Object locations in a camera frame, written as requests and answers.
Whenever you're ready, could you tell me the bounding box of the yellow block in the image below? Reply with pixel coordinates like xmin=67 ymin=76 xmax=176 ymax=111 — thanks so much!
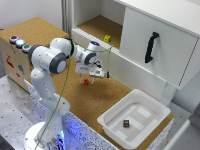
xmin=103 ymin=34 xmax=111 ymax=43

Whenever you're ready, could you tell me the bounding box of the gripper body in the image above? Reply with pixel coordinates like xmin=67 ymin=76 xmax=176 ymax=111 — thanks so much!
xmin=74 ymin=62 xmax=110 ymax=79

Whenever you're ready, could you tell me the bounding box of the white sliding door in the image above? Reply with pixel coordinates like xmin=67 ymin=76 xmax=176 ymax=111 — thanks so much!
xmin=119 ymin=6 xmax=199 ymax=88

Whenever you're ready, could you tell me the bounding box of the purple block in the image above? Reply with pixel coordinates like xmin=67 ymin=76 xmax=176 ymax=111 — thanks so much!
xmin=122 ymin=119 xmax=131 ymax=128

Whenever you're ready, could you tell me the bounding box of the green cable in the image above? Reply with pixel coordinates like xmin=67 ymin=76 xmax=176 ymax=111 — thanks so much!
xmin=34 ymin=39 xmax=114 ymax=150

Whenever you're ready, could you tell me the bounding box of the white plastic box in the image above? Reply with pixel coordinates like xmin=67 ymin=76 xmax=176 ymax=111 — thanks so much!
xmin=96 ymin=88 xmax=172 ymax=150

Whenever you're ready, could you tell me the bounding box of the white cabinet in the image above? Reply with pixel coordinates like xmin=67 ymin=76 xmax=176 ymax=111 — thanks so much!
xmin=61 ymin=0 xmax=200 ymax=108

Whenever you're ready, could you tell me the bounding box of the wooden drawer box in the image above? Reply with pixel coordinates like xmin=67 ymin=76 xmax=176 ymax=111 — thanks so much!
xmin=0 ymin=16 xmax=70 ymax=92

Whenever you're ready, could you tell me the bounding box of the red button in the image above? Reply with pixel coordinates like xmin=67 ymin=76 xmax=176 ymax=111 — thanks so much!
xmin=9 ymin=34 xmax=20 ymax=45

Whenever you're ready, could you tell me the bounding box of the blue button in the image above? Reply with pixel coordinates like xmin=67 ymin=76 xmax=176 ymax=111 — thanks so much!
xmin=15 ymin=38 xmax=26 ymax=49

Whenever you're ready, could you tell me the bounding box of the pink block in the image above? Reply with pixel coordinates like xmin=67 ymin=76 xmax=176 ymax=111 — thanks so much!
xmin=83 ymin=78 xmax=90 ymax=87

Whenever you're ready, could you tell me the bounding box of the black door handle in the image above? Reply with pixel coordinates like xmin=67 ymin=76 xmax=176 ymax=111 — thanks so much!
xmin=144 ymin=31 xmax=160 ymax=64

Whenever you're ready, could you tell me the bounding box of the green button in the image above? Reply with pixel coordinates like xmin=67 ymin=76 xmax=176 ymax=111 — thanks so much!
xmin=21 ymin=43 xmax=32 ymax=54

